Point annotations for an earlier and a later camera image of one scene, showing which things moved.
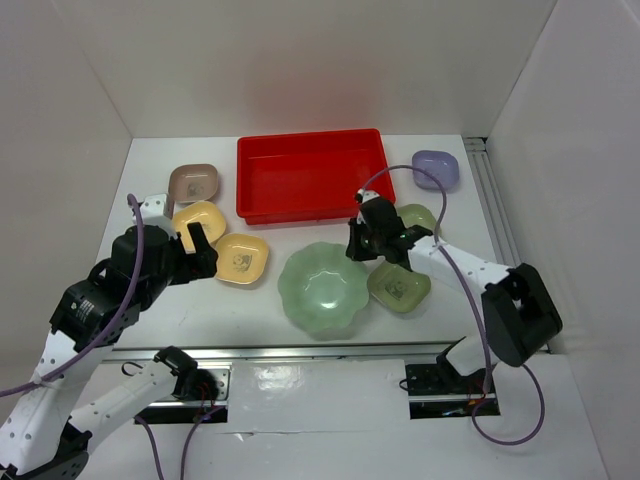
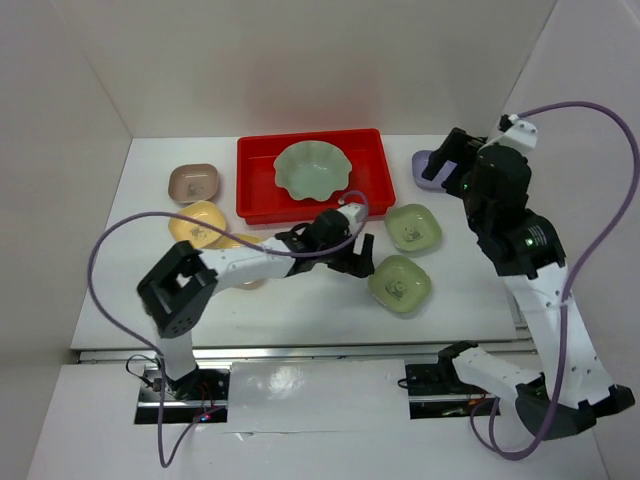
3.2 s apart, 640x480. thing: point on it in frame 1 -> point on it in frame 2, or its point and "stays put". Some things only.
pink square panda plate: x=189 y=183 stays put
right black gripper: x=354 y=250 -> x=456 y=145
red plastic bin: x=306 y=177 stays put
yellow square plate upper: x=209 y=217 stays put
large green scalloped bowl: x=323 y=289 -> x=312 y=169
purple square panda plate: x=442 y=165 stays put
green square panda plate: x=397 y=288 stays put
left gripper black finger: x=198 y=236 -> x=362 y=265
